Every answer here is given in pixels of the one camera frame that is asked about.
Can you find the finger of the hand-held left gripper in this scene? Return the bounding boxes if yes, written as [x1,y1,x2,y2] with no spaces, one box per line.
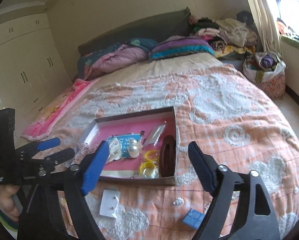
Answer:
[27,137,61,156]
[43,147,75,166]

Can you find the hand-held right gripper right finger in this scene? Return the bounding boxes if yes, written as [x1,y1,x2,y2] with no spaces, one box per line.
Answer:
[188,141,281,240]

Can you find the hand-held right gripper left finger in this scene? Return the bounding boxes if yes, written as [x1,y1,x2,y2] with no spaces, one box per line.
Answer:
[17,140,109,240]

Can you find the white chain hair clip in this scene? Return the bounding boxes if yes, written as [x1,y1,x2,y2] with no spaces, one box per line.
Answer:
[107,137,123,162]

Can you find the brown hair clip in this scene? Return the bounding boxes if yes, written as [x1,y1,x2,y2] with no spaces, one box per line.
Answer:
[159,134,177,178]

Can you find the large pearl earrings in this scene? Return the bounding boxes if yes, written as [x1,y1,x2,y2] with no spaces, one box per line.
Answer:
[128,139,141,159]

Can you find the shallow cardboard box pink inside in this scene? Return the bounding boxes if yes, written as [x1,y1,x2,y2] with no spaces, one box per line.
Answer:
[77,106,177,186]

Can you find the clear bead bracelet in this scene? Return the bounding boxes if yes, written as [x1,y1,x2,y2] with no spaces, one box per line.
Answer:
[142,168,157,179]

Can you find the clear plastic packet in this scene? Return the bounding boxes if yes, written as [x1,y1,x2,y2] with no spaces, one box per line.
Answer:
[144,123,166,146]

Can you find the person's left hand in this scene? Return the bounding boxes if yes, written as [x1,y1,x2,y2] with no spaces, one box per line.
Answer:
[0,185,21,222]

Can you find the dotted lace bow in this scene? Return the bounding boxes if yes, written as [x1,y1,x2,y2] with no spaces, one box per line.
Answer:
[73,141,92,167]

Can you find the white earring card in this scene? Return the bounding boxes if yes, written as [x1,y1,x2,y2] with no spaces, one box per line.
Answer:
[99,189,120,217]

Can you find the pink printed blanket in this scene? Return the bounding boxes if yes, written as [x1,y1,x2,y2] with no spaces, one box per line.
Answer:
[20,78,101,141]

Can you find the small blue box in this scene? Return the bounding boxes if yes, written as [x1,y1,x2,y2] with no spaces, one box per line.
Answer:
[182,208,205,231]

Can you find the peach cloud pattern quilt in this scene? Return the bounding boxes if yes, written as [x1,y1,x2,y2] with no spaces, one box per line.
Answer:
[50,63,299,240]

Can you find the cream wardrobe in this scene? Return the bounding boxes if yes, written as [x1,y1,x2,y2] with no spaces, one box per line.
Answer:
[0,4,74,180]

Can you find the floral fabric laundry bag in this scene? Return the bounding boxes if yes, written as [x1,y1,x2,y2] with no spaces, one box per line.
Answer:
[243,51,287,99]

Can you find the beige bed sheet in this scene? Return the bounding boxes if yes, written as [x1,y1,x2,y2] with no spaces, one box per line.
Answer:
[95,53,228,86]

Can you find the pink and navy folded comforter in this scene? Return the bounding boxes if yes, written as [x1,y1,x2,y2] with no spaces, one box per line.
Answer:
[77,38,159,81]

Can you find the purple and teal striped pillow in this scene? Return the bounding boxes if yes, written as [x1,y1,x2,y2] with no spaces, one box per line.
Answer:
[149,36,215,61]

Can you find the pile of clothes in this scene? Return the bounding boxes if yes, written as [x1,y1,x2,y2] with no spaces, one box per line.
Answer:
[189,10,260,60]

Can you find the dark bed headboard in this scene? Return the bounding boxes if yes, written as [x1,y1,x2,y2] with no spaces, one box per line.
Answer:
[78,7,191,56]

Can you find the green windowsill mat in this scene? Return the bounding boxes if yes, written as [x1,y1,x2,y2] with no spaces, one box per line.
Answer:
[280,36,299,53]

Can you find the colourful clothes on windowsill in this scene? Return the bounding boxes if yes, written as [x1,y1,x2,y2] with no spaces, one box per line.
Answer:
[276,18,299,43]

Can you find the cream curtain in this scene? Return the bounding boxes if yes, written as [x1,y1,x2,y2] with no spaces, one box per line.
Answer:
[240,0,283,53]

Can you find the beige spiral hair tie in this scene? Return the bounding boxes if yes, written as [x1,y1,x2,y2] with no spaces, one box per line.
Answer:
[60,197,74,233]

